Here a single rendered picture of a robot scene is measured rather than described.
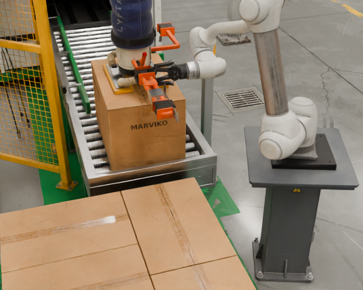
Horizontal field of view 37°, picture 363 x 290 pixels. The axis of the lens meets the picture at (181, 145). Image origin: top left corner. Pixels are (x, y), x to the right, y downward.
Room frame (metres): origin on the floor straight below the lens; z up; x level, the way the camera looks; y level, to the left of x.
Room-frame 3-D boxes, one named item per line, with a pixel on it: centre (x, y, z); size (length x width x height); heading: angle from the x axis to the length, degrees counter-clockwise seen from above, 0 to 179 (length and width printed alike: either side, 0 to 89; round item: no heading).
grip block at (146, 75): (2.39, 0.18, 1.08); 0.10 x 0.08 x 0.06; 107
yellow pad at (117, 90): (2.60, 0.34, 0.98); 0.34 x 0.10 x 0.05; 17
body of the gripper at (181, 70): (2.42, 0.02, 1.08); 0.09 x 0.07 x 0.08; 107
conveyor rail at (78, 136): (3.30, 0.80, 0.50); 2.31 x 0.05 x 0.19; 17
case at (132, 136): (2.62, 0.25, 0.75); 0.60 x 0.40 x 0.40; 16
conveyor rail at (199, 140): (3.50, 0.18, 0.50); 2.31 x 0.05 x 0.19; 17
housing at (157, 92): (2.18, 0.12, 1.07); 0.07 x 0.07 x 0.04; 17
